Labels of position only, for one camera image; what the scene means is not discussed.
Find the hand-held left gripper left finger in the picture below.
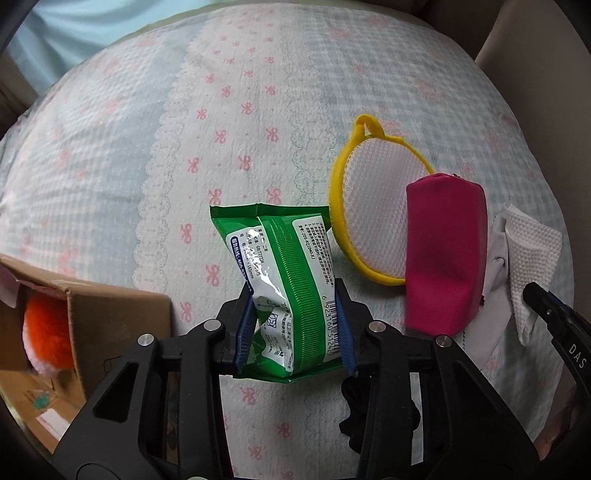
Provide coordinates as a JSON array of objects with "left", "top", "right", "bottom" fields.
[{"left": 52, "top": 287, "right": 257, "bottom": 480}]

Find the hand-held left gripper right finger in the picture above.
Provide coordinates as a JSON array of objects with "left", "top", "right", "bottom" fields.
[{"left": 334, "top": 278, "right": 542, "bottom": 480}]

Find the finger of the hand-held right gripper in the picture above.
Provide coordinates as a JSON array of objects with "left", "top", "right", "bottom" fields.
[{"left": 522, "top": 281, "right": 578, "bottom": 334}]

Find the green wet wipes packet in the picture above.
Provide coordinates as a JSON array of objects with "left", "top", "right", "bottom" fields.
[{"left": 209, "top": 203, "right": 353, "bottom": 384}]

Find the cardboard box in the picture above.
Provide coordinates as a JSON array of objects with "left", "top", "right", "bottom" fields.
[{"left": 0, "top": 252, "right": 173, "bottom": 444}]

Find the white waffle cloth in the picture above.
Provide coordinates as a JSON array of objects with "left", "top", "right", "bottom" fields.
[{"left": 501, "top": 205, "right": 564, "bottom": 347}]

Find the grey cloth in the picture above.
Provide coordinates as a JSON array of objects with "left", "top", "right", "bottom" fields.
[{"left": 460, "top": 211, "right": 528, "bottom": 373}]

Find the black cloth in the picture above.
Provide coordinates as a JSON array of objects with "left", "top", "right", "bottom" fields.
[{"left": 340, "top": 375, "right": 371, "bottom": 455}]

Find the pink zipper pouch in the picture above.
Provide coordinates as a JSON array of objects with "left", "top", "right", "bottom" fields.
[{"left": 405, "top": 172, "right": 489, "bottom": 337}]

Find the yellow round mesh bag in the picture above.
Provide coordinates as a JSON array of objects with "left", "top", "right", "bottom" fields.
[{"left": 328, "top": 114, "right": 435, "bottom": 286}]

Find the bow print bed blanket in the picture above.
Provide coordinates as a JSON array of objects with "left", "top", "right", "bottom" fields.
[{"left": 0, "top": 4, "right": 570, "bottom": 480}]

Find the orange plush toy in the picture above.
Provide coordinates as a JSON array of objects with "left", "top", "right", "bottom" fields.
[{"left": 21, "top": 295, "right": 76, "bottom": 376}]

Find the beige headboard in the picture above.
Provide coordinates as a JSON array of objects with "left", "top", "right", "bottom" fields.
[{"left": 474, "top": 9, "right": 591, "bottom": 232}]

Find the light blue curtain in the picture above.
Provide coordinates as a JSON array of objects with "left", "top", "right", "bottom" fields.
[{"left": 9, "top": 0, "right": 232, "bottom": 95}]

